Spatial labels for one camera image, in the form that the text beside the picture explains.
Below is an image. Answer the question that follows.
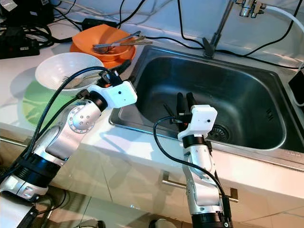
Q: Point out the black power strip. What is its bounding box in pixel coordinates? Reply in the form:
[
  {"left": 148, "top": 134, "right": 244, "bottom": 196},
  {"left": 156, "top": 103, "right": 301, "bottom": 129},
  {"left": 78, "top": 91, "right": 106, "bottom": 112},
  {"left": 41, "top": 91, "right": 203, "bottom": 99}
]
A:
[{"left": 0, "top": 32, "right": 41, "bottom": 60}]

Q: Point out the white bowl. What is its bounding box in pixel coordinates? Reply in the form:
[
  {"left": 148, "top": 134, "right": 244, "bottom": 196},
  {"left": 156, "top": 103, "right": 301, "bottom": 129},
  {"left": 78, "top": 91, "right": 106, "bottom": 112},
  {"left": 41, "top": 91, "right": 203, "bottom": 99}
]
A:
[{"left": 34, "top": 52, "right": 105, "bottom": 91}]

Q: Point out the grey robot leg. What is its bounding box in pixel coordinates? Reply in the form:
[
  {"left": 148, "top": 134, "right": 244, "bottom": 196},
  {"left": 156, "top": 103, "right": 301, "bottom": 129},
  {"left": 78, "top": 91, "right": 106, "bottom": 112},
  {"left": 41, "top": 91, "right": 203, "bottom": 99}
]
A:
[
  {"left": 76, "top": 219, "right": 106, "bottom": 228},
  {"left": 148, "top": 218, "right": 182, "bottom": 228}
]

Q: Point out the white sink counter cabinet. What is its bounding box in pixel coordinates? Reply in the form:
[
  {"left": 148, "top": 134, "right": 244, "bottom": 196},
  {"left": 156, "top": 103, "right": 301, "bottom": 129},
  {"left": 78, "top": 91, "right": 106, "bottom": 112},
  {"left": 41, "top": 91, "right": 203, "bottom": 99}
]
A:
[{"left": 0, "top": 19, "right": 304, "bottom": 228}]

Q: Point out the orange bowl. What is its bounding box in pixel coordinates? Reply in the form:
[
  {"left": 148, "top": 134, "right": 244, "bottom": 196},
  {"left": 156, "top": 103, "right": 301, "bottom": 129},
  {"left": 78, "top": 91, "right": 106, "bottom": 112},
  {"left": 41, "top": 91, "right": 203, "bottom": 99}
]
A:
[{"left": 74, "top": 24, "right": 136, "bottom": 57}]

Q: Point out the grey faucet pipe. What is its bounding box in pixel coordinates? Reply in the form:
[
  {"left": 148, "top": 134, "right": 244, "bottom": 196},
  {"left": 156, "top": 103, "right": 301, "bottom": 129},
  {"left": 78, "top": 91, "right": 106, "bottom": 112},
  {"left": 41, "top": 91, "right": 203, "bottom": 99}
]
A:
[{"left": 201, "top": 0, "right": 239, "bottom": 59}]

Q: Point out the grey left robot leg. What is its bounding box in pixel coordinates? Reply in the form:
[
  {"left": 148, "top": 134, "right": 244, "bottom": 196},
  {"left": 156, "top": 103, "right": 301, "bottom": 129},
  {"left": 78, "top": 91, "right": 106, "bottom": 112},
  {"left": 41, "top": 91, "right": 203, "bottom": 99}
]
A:
[{"left": 76, "top": 219, "right": 106, "bottom": 228}]

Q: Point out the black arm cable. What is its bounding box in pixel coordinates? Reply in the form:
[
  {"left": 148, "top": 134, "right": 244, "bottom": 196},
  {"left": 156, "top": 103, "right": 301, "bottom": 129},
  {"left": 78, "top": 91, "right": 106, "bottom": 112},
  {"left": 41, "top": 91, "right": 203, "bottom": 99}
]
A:
[
  {"left": 153, "top": 115, "right": 232, "bottom": 221},
  {"left": 0, "top": 66, "right": 111, "bottom": 190}
]

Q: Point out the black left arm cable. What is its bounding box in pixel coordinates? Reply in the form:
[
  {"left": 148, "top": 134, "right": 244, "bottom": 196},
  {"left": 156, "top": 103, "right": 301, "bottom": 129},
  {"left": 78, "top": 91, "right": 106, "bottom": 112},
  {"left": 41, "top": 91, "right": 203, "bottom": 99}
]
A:
[{"left": 0, "top": 66, "right": 111, "bottom": 190}]

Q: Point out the black chopstick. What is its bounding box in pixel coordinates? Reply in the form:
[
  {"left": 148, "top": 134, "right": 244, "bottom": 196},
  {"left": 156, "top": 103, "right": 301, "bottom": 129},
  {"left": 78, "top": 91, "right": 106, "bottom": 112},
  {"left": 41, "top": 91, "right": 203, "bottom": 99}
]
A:
[{"left": 163, "top": 104, "right": 179, "bottom": 125}]

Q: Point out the white hose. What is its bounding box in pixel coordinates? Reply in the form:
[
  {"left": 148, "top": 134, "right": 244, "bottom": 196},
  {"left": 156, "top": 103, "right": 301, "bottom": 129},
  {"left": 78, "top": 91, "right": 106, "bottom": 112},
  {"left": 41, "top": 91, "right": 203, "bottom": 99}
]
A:
[{"left": 265, "top": 5, "right": 304, "bottom": 35}]

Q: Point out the black box with white label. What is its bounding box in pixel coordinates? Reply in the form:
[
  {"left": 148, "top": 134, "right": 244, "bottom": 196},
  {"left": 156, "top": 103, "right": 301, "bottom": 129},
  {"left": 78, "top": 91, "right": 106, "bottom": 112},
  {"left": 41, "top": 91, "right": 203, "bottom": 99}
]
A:
[{"left": 4, "top": 0, "right": 56, "bottom": 27}]

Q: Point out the green plate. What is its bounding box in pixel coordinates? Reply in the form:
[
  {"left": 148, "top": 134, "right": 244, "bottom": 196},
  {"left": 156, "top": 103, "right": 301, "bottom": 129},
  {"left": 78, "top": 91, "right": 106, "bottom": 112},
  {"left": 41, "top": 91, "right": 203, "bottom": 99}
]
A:
[{"left": 22, "top": 78, "right": 93, "bottom": 128}]

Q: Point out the orange plate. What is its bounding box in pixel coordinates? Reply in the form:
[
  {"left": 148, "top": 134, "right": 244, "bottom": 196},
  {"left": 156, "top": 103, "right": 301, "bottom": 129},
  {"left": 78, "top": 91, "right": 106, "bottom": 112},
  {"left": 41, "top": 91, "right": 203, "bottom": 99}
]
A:
[{"left": 70, "top": 40, "right": 137, "bottom": 68}]

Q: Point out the grey right robot leg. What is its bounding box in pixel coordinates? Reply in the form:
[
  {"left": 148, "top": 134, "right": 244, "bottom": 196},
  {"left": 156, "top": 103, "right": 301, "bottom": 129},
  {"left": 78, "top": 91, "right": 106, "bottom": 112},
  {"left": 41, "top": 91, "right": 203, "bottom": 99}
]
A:
[{"left": 148, "top": 218, "right": 182, "bottom": 228}]

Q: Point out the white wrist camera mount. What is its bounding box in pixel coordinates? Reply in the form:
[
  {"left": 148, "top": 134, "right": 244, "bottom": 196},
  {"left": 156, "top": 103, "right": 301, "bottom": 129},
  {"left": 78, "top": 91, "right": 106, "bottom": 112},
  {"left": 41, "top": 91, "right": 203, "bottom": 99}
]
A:
[
  {"left": 177, "top": 105, "right": 219, "bottom": 139},
  {"left": 97, "top": 80, "right": 138, "bottom": 110}
]

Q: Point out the metal tap fitting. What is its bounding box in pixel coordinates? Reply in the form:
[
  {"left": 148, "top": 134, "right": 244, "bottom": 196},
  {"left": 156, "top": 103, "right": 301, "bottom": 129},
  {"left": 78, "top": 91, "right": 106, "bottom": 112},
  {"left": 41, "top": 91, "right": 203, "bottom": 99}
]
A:
[{"left": 239, "top": 0, "right": 267, "bottom": 19}]

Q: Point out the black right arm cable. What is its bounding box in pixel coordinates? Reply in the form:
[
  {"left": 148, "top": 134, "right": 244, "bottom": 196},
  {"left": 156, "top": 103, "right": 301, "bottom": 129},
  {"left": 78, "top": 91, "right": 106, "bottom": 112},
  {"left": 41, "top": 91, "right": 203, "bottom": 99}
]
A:
[{"left": 153, "top": 115, "right": 232, "bottom": 221}]

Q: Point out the stainless steel sink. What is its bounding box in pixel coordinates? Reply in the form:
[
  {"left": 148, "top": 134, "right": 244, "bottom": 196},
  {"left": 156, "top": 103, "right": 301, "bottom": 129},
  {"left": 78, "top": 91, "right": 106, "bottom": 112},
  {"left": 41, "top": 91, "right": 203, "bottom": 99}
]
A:
[{"left": 107, "top": 44, "right": 304, "bottom": 168}]

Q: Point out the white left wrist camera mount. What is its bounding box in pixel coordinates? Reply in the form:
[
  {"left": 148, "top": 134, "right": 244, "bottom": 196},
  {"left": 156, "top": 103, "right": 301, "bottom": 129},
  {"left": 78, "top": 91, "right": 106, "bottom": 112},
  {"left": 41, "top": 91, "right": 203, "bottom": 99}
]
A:
[{"left": 97, "top": 80, "right": 138, "bottom": 110}]

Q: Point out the black power adapter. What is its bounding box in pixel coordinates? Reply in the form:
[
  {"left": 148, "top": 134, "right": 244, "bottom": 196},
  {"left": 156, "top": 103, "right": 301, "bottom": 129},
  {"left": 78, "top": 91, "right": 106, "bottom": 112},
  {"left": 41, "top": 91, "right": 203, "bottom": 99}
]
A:
[{"left": 82, "top": 18, "right": 118, "bottom": 30}]

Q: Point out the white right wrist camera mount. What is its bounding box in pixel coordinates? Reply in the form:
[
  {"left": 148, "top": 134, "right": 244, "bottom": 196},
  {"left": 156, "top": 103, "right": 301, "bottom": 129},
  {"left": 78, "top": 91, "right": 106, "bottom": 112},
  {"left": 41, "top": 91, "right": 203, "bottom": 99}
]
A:
[{"left": 177, "top": 105, "right": 219, "bottom": 139}]

